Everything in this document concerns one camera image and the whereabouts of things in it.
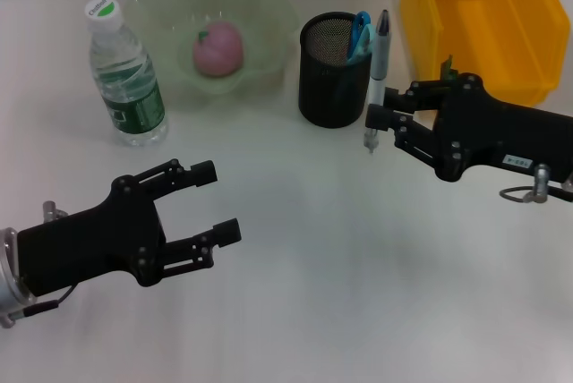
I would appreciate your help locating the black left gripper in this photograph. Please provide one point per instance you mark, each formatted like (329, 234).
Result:
(89, 244)

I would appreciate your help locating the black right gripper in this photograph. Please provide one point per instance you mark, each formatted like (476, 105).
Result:
(492, 132)

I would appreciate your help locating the silver ballpoint pen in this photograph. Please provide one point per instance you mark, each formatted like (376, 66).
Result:
(379, 70)

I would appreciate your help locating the green plastic wrapper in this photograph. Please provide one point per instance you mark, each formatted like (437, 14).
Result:
(447, 69)

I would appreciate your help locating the blue plastic scissors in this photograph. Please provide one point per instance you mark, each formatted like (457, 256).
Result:
(360, 36)

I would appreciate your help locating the clear green-label water bottle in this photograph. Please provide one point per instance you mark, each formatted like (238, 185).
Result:
(130, 101)

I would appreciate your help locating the pink toy peach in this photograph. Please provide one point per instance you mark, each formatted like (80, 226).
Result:
(219, 49)

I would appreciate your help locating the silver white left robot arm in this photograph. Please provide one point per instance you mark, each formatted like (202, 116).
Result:
(9, 275)

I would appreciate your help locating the black mesh pen holder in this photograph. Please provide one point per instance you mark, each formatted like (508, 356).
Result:
(331, 101)

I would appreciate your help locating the translucent green fruit plate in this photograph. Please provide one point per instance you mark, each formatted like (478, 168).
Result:
(268, 43)

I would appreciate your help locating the yellow plastic bin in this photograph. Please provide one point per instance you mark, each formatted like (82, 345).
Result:
(492, 20)

